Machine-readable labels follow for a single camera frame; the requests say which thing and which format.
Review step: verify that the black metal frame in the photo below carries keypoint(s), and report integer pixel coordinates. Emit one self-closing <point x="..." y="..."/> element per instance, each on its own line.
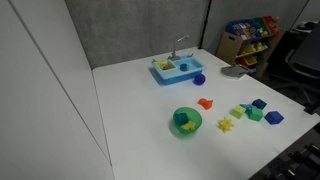
<point x="300" y="163"/>

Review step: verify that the blue toy sink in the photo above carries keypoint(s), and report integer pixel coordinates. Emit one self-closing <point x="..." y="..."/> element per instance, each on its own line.
<point x="173" y="77"/>

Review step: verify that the grey flat plate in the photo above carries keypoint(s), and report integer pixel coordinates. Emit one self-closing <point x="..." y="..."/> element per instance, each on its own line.
<point x="234" y="71"/>

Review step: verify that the black partition post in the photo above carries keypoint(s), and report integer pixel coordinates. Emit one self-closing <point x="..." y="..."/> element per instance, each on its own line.
<point x="205" y="23"/>

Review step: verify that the purple ball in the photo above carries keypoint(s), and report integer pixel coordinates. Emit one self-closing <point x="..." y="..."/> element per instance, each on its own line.
<point x="199" y="79"/>

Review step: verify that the yellow spiky plastic toy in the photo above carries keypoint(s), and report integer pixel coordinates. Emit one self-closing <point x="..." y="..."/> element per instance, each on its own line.
<point x="225" y="124"/>

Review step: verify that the black office chair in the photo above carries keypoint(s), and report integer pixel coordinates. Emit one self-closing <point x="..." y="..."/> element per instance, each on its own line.
<point x="306" y="56"/>

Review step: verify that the grey toy faucet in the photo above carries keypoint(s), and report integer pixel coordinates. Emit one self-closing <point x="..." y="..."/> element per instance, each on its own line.
<point x="174" y="53"/>

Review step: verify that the light blue toy figure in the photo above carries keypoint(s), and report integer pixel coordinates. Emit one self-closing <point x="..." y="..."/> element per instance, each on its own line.
<point x="247" y="106"/>

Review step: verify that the dark teal cube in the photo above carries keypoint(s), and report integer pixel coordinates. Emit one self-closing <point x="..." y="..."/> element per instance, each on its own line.
<point x="259" y="104"/>

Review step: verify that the orange plastic toy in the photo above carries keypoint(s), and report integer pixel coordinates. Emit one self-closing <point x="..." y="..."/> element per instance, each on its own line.
<point x="205" y="103"/>

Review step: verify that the yellow-green sink basket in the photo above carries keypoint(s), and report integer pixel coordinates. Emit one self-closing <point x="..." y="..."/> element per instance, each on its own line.
<point x="159" y="63"/>

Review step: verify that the small blue toy cup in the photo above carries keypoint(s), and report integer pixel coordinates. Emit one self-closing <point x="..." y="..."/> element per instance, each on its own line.
<point x="184" y="67"/>

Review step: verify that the teal plastic toy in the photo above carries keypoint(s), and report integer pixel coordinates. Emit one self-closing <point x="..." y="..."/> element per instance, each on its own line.
<point x="181" y="118"/>

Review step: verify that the small orange toy item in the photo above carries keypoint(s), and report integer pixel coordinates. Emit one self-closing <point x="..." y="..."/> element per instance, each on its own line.
<point x="166" y="67"/>

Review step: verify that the blue cube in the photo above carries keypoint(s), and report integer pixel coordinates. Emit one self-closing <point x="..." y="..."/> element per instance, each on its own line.
<point x="273" y="117"/>

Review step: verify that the light green cube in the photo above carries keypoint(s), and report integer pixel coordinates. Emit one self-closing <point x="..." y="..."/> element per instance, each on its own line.
<point x="237" y="112"/>

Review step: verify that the green bowl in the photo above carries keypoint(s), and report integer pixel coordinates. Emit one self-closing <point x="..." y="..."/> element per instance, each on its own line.
<point x="197" y="116"/>

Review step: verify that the wooden toy bin shelf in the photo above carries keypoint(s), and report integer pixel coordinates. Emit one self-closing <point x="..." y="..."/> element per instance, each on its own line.
<point x="229" y="46"/>

